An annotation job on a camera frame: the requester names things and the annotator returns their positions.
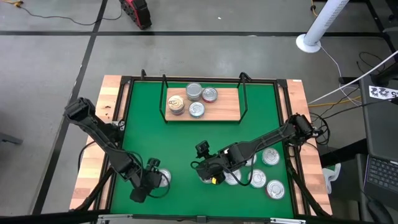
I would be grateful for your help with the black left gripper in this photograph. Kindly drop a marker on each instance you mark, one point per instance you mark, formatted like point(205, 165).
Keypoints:
point(147, 182)

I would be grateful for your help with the white pole stand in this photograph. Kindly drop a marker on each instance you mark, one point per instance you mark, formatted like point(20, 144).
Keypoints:
point(301, 43)

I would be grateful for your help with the white printed label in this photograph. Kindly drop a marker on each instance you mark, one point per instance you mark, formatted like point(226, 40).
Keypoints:
point(381, 92)

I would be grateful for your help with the dark laptop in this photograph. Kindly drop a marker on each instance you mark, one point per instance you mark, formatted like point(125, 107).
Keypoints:
point(382, 174)

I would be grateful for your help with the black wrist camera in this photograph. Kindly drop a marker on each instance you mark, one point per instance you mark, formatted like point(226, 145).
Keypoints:
point(202, 149)
point(153, 162)

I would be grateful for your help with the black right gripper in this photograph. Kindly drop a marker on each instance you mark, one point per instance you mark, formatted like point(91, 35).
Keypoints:
point(216, 168)

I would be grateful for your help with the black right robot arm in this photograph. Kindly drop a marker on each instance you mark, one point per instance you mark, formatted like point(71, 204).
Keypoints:
point(267, 138)

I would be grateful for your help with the dark chair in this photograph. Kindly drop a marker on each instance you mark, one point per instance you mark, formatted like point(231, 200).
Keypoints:
point(377, 213)

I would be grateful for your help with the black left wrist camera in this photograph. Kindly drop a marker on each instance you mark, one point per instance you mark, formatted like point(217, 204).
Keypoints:
point(153, 162)

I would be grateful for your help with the wooden shelf black metal frame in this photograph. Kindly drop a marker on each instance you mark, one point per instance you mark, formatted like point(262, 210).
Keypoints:
point(224, 109)

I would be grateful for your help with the black front rail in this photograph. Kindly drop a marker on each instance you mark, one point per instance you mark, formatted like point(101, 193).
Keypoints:
point(199, 218)

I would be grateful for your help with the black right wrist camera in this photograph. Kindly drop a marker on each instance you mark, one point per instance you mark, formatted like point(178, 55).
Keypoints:
point(202, 149)

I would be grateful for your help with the green labelled tuna can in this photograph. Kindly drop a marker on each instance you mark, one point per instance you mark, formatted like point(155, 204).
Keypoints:
point(194, 98)

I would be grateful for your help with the green table mat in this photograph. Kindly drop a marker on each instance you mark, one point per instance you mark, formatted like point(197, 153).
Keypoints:
point(180, 140)

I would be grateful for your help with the white tube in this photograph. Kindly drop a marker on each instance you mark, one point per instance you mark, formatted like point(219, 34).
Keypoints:
point(354, 81)

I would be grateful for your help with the grey floor object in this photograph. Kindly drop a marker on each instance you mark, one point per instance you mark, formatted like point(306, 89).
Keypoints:
point(9, 139)

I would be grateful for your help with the black metal table frame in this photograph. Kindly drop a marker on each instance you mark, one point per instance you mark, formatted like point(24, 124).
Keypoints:
point(205, 78)

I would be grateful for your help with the blue yellowfin tuna can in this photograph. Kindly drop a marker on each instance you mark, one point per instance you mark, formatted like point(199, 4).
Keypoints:
point(257, 178)
point(196, 109)
point(165, 177)
point(270, 156)

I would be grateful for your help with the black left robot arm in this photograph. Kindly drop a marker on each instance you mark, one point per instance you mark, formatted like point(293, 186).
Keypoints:
point(105, 140)

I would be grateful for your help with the black stand frame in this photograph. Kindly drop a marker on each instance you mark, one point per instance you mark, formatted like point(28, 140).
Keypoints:
point(382, 26)

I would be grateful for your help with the white cloth bag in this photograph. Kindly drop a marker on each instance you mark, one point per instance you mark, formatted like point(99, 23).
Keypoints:
point(331, 175)

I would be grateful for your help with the red black equipment case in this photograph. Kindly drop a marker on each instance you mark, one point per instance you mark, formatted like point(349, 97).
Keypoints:
point(136, 12)

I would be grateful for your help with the white labelled can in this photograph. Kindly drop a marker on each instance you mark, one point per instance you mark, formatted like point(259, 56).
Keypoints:
point(194, 89)

